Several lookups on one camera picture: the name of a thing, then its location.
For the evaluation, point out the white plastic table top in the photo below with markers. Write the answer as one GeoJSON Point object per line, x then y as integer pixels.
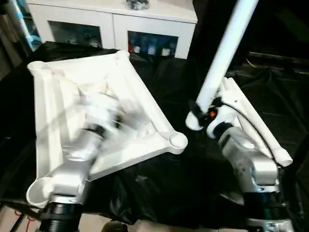
{"type": "Point", "coordinates": [60, 84]}

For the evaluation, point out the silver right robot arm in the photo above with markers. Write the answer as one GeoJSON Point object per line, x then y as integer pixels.
{"type": "Point", "coordinates": [253, 169]}

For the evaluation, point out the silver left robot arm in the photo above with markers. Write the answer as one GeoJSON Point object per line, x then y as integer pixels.
{"type": "Point", "coordinates": [70, 174]}

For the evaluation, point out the white jar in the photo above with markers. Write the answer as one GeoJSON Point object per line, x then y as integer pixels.
{"type": "Point", "coordinates": [165, 51]}
{"type": "Point", "coordinates": [151, 50]}
{"type": "Point", "coordinates": [136, 50]}

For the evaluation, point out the black plastic mat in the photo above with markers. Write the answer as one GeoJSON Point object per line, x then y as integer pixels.
{"type": "Point", "coordinates": [157, 181]}

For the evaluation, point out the red bottle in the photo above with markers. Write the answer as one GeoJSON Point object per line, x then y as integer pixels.
{"type": "Point", "coordinates": [130, 47]}

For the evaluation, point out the white sideboard cabinet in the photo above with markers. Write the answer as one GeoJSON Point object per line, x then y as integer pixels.
{"type": "Point", "coordinates": [111, 24]}

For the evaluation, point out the dark bag of small parts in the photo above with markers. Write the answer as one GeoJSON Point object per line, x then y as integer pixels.
{"type": "Point", "coordinates": [137, 4]}

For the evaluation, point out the blue and white tube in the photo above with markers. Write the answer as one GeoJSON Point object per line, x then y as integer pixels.
{"type": "Point", "coordinates": [24, 24]}

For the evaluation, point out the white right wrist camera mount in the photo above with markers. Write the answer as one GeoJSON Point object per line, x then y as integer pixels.
{"type": "Point", "coordinates": [227, 113]}

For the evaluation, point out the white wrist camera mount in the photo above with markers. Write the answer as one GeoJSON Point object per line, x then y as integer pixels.
{"type": "Point", "coordinates": [101, 108]}
{"type": "Point", "coordinates": [227, 113]}

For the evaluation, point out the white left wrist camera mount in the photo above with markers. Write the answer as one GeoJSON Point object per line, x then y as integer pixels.
{"type": "Point", "coordinates": [101, 108]}

